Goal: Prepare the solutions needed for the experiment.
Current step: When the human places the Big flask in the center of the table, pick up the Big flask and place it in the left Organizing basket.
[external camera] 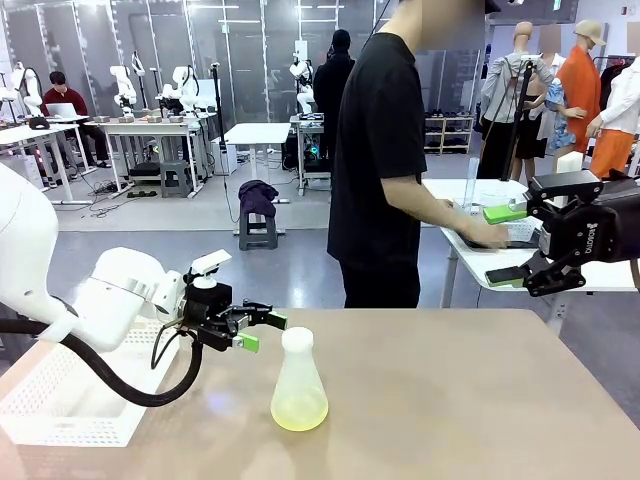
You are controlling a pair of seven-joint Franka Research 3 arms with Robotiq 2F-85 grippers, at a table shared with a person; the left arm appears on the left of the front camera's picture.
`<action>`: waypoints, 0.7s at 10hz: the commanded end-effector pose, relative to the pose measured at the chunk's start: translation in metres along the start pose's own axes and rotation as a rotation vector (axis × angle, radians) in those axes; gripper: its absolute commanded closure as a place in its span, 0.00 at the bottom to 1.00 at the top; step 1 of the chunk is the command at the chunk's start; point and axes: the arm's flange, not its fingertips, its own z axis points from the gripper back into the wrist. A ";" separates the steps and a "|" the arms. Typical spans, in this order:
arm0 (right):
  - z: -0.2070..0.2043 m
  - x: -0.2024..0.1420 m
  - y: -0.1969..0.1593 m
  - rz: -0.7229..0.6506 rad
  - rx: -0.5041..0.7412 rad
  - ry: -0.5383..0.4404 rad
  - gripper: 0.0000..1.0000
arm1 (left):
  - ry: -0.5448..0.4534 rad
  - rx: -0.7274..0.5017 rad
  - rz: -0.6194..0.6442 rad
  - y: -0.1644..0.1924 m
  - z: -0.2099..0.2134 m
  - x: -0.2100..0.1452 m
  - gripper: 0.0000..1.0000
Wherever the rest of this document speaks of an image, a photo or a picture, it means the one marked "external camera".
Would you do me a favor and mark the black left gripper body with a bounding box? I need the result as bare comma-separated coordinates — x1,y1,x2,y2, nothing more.
181,281,236,347

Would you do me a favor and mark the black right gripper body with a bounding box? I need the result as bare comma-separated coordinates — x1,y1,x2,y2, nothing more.
537,188,640,265

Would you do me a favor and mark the translucent plastic conical flask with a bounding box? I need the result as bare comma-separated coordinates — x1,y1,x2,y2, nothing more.
269,344,331,433

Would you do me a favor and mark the clear plastic graduated cylinder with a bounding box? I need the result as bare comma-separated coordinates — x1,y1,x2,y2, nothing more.
464,156,480,210

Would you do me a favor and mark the person's right forearm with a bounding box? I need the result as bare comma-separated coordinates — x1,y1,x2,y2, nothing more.
381,173,477,239

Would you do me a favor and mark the person's right hand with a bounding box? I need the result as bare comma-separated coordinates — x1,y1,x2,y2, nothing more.
451,212,512,250

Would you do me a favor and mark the black tray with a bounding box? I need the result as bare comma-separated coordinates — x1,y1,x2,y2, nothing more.
451,198,542,252

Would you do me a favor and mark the mannequin in orange trousers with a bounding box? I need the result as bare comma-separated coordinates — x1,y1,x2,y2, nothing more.
581,54,640,181

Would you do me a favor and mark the mannequin in blue floral garment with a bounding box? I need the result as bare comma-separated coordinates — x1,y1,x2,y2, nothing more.
535,24,577,154

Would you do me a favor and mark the dark gray step stool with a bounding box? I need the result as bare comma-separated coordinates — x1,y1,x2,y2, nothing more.
237,202,280,252

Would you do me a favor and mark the mannequin in orange dress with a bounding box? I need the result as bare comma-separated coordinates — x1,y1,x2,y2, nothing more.
543,19,608,174

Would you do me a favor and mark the mannequin in gray shirt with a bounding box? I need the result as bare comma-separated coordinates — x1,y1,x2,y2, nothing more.
473,20,557,181

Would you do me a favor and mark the dark purple garment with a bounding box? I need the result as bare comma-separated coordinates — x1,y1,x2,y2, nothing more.
237,179,280,219

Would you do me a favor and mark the wooden shoe rack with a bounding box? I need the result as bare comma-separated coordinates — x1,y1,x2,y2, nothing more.
423,114,476,156

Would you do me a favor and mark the gray plastic stool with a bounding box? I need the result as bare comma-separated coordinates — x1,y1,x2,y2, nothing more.
159,160,195,200

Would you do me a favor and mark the white robot workstation desk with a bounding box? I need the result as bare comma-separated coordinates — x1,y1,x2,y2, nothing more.
289,113,332,197

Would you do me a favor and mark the small white table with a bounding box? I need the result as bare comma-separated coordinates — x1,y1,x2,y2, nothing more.
222,122,293,207

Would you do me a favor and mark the black stand pole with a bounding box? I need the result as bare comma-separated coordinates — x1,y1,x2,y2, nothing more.
209,62,227,177

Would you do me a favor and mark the white desk with robots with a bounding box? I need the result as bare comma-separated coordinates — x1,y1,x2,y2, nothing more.
83,117,207,200

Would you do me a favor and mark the person in black t-shirt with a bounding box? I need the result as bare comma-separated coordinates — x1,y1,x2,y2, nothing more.
326,0,428,310

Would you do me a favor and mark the standing person in black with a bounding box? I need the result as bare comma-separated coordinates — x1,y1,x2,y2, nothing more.
313,28,357,162

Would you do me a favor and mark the silver laptop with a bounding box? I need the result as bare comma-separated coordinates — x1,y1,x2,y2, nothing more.
45,102,85,121

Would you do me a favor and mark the white office desk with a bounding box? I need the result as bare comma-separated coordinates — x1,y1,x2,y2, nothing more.
0,121,97,207

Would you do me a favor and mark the seated person in red sweater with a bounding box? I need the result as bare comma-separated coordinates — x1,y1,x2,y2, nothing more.
40,71,110,169

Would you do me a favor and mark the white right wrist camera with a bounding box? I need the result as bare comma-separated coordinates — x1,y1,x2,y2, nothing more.
555,150,585,175

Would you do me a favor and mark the black camera tripod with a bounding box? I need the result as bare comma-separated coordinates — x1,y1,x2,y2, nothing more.
498,54,540,182

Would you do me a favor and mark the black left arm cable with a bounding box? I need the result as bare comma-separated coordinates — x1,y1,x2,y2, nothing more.
0,318,207,409

